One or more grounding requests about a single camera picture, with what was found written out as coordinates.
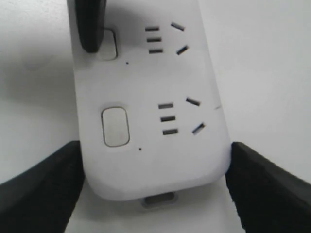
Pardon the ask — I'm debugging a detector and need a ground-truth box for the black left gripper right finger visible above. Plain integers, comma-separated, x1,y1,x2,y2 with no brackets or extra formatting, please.
225,142,311,233

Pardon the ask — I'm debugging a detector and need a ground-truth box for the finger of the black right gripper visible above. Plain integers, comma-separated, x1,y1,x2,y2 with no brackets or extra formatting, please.
74,0,106,53

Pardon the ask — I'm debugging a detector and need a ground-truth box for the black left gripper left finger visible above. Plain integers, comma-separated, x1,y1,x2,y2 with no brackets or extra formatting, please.
0,141,85,233

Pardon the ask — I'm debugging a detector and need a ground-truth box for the white five-outlet power strip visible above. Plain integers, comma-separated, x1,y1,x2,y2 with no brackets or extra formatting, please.
68,0,230,201

